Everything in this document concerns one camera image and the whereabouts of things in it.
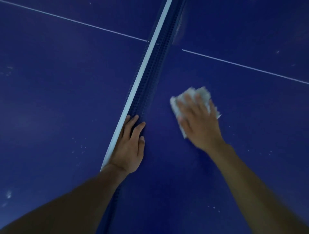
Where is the person's right forearm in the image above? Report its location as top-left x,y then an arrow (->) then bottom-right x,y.
206,142 -> 309,234

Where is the person's left forearm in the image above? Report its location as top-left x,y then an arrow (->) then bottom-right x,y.
0,164 -> 129,234

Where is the person's right hand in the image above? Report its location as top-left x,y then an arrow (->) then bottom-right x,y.
175,93 -> 228,154

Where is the white cleaning cloth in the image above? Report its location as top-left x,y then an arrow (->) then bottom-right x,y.
170,86 -> 222,139

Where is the person's left hand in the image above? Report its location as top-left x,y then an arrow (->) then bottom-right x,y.
107,114 -> 146,175

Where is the blue table tennis net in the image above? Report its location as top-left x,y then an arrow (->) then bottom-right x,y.
96,0 -> 187,234

